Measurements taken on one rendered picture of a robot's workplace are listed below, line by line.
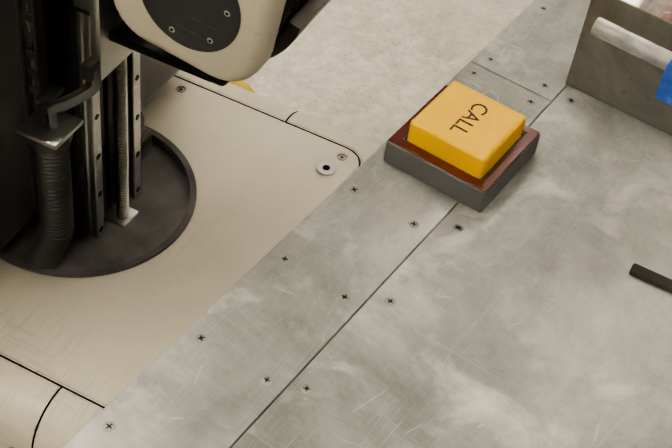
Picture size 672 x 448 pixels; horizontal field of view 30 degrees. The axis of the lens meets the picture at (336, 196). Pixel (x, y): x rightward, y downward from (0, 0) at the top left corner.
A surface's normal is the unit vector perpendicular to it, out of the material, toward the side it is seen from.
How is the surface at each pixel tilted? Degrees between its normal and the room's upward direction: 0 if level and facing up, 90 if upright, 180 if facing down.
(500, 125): 0
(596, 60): 90
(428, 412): 0
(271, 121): 0
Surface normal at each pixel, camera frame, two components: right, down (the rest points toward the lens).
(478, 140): 0.11, -0.70
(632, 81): -0.57, 0.54
